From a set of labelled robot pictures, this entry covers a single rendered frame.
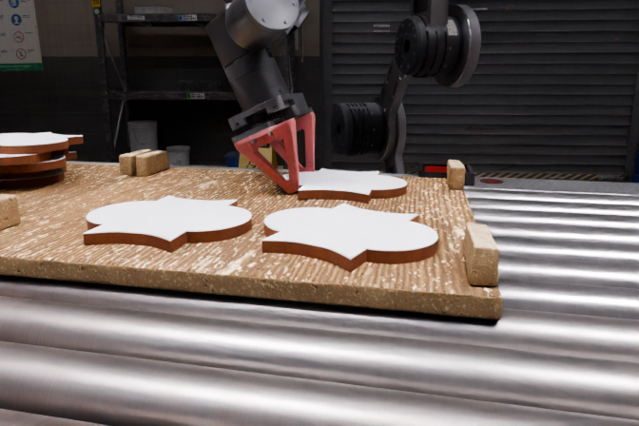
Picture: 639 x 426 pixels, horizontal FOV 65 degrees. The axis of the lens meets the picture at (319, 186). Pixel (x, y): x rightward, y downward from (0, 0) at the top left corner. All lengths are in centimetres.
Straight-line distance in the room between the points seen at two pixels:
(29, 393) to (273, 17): 36
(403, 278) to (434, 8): 98
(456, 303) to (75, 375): 21
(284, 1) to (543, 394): 39
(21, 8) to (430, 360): 614
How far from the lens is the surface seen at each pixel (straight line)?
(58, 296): 41
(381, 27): 519
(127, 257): 39
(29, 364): 31
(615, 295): 40
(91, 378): 29
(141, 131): 519
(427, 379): 28
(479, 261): 32
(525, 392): 29
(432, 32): 124
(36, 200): 60
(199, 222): 42
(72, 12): 600
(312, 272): 33
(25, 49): 627
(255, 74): 55
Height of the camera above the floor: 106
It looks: 13 degrees down
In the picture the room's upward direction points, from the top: straight up
